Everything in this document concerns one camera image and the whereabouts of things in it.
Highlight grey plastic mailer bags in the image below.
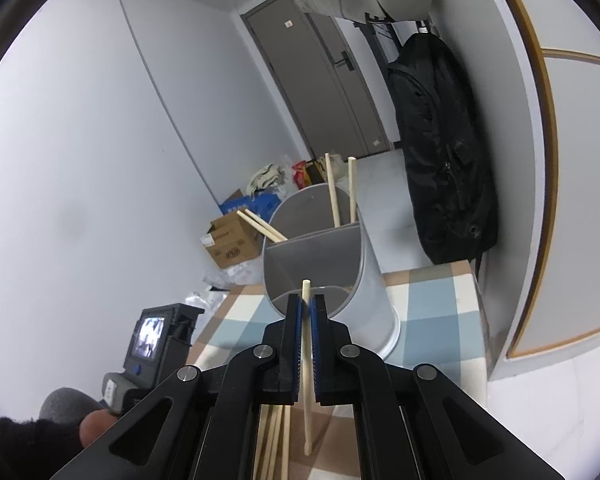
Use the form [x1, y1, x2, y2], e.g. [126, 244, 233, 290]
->
[202, 260, 263, 291]

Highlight brown cardboard box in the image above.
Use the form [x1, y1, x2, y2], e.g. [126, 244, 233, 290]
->
[200, 215, 263, 270]

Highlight pile of wooden chopsticks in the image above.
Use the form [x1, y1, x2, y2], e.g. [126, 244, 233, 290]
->
[254, 404, 292, 480]

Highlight person's left hand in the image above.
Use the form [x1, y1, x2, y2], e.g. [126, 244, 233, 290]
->
[79, 409, 118, 447]

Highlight clear plastic bag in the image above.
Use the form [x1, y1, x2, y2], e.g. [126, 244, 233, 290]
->
[182, 287, 228, 313]

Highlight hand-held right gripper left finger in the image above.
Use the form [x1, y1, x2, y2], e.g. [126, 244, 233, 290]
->
[50, 294, 301, 480]

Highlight grey door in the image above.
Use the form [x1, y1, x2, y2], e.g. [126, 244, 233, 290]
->
[241, 0, 393, 161]

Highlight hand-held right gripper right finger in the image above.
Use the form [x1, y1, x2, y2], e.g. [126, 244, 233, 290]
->
[310, 294, 566, 480]

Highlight white panel with wooden trim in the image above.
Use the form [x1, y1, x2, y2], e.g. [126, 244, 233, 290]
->
[480, 0, 600, 361]

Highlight checked tablecloth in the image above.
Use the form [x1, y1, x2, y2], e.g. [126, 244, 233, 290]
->
[185, 260, 488, 480]

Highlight translucent plastic bag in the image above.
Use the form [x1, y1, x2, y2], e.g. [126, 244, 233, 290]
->
[325, 152, 348, 181]

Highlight person's left forearm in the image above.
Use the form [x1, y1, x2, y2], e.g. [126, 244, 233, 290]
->
[0, 387, 101, 480]

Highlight black backpack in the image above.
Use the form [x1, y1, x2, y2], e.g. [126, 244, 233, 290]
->
[386, 32, 500, 266]

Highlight white grey utensil holder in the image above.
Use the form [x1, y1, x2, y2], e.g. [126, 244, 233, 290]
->
[262, 183, 401, 361]

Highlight beige clothes pile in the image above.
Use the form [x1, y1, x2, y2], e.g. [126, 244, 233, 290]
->
[246, 162, 288, 196]

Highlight blue cardboard box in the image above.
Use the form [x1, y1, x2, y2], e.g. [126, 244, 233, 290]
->
[219, 189, 283, 221]

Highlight yellow black paper bag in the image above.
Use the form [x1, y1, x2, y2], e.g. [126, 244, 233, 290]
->
[302, 159, 326, 186]

